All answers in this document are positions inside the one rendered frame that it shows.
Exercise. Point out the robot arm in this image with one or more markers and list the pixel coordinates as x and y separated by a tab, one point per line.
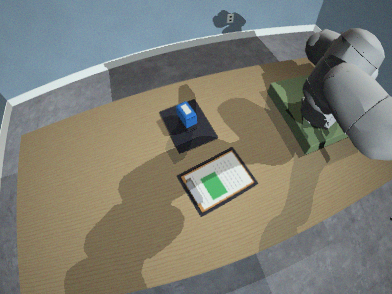
361	107

